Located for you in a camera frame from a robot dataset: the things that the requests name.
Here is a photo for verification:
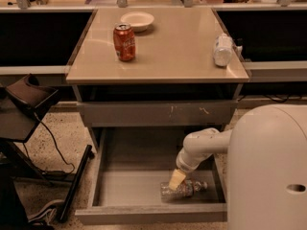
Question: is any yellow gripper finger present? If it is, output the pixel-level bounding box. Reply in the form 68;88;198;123
169;169;186;191

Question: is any clear plastic water bottle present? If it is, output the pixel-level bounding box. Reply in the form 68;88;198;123
160;180;208;202

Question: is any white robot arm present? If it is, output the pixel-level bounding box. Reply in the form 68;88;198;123
169;104;307;230

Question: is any open grey lower drawer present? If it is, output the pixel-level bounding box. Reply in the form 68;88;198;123
76;127;227;225

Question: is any closed grey upper drawer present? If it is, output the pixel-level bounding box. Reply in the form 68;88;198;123
78;101;238;127

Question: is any grey drawer cabinet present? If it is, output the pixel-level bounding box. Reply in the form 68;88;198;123
66;7;248;145

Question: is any black stand leg bar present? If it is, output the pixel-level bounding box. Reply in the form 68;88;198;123
57;145;94;223

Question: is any grey white sneaker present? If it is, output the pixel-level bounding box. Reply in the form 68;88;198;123
28;199;64;224

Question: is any orange soda can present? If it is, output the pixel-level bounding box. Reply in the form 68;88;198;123
113;23;135;61

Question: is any white bowl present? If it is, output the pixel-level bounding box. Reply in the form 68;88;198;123
121;11;154;33

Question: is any black device on stand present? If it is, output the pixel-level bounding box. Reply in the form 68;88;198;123
5;74;60;119

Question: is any black cable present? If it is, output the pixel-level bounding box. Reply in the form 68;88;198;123
22;112;77;178

